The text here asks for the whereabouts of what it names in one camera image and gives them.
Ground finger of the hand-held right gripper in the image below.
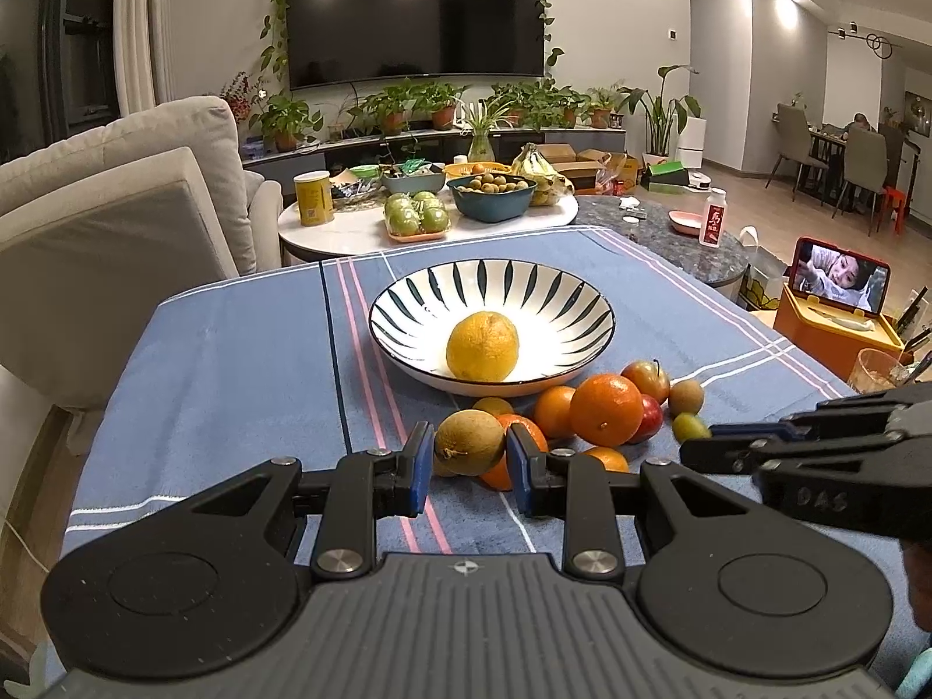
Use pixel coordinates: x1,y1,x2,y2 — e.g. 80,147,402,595
708,379,932,442
679,415,932,549

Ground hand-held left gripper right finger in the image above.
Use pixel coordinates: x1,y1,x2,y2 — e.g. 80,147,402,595
506,422,765,585

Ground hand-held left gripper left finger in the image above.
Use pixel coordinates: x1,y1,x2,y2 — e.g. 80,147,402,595
185,421,436,582

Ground large brown round fruit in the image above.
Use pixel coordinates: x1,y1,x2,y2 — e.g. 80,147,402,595
435,409,506,478

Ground large mandarin orange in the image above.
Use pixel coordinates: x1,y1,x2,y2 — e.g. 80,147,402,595
569,373,645,447

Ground red yellow small apple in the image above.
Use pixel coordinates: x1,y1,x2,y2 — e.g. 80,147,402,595
621,360,670,405

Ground striped ceramic bowl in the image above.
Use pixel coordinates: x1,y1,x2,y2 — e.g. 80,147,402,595
368,260,616,398

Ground glass cup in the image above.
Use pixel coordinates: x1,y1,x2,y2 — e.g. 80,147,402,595
848,348,913,394

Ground orange storage box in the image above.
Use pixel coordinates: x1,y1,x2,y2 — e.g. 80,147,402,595
773,280,905,381

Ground phone in red case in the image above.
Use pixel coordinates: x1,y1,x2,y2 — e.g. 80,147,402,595
790,236,891,316

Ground large yellow citrus fruit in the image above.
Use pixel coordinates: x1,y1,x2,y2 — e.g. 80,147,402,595
446,312,520,383

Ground paper bag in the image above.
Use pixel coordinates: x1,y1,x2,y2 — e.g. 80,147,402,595
737,225,793,312

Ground blue striped tablecloth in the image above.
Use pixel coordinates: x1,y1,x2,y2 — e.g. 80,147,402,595
62,225,922,678

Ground red stool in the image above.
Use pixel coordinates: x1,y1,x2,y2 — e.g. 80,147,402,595
877,185,908,235

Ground dark marble round table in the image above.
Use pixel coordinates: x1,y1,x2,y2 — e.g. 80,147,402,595
574,193,751,307

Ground white bottle red label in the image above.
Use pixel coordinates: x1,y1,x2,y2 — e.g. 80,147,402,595
699,188,729,246

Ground grey dining chair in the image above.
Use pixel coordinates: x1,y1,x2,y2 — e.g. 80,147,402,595
834,127,891,217
766,103,814,192

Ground white round coffee table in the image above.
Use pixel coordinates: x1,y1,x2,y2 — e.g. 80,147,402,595
278,182,578,263

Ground dark blue bowl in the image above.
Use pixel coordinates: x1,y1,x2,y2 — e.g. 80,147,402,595
446,175,538,223

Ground green bowl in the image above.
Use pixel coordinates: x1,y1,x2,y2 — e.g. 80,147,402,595
380,164,447,196

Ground pile of longans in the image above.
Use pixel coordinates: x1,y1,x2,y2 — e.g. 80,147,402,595
457,173,530,194

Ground yellow can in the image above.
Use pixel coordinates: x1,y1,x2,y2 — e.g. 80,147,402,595
294,170,336,227

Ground snack bags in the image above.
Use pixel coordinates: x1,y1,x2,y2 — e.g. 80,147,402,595
331,166,386,206

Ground bunch of bananas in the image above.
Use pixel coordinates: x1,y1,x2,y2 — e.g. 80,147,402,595
510,143,576,206

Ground white tall appliance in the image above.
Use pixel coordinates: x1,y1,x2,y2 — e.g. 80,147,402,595
676,116,709,170

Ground cardboard boxes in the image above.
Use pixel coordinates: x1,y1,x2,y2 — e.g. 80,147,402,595
535,143,642,195

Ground television cabinet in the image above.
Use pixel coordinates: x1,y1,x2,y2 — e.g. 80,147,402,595
240,126,629,177

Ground glass vase with plant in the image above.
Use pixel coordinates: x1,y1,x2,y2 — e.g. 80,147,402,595
462,97,514,163

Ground potted green plant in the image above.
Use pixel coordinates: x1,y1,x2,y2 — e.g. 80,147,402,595
491,80,543,128
539,83,591,130
249,93,323,154
586,83,623,130
411,80,471,132
348,83,416,137

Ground tall leafy plant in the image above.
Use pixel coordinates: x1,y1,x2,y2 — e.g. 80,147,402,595
619,64,704,157

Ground ceiling track lamp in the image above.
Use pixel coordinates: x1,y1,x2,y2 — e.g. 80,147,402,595
828,20,905,63

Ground beige sofa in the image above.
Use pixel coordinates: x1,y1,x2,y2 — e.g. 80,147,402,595
0,96,285,412

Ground red berry plant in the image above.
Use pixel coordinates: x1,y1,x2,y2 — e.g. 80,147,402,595
217,71,257,133

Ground hanging vine plant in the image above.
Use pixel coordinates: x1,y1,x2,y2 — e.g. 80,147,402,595
535,0,567,77
258,0,310,92

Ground white curtain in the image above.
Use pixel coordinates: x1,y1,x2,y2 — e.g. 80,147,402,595
112,0,177,118

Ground dark window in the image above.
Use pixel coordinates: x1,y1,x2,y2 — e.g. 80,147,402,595
36,0,119,125

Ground wall television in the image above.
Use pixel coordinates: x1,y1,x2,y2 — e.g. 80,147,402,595
285,0,546,90

